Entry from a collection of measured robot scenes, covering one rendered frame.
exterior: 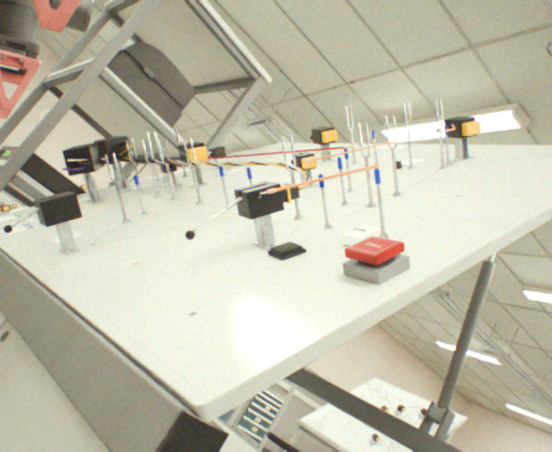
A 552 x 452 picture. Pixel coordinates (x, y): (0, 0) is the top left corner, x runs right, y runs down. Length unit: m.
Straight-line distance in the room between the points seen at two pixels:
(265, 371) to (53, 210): 0.58
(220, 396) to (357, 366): 10.79
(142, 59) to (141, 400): 1.45
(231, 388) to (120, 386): 0.11
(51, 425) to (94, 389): 0.14
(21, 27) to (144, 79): 0.97
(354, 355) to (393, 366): 1.18
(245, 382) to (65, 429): 0.25
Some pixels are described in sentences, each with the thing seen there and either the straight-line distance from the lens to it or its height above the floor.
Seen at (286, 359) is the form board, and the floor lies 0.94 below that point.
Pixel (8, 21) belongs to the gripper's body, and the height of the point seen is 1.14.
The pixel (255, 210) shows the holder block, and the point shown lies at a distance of 0.74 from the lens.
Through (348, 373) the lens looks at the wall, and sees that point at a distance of 11.12.
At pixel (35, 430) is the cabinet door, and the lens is 0.70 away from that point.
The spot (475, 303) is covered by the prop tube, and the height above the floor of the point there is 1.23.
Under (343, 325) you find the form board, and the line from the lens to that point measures 0.52.
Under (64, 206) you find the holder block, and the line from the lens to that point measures 0.96.
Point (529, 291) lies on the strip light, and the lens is 6.19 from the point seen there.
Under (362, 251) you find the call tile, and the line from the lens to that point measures 0.60.
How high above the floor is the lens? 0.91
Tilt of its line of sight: 16 degrees up
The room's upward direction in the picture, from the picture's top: 33 degrees clockwise
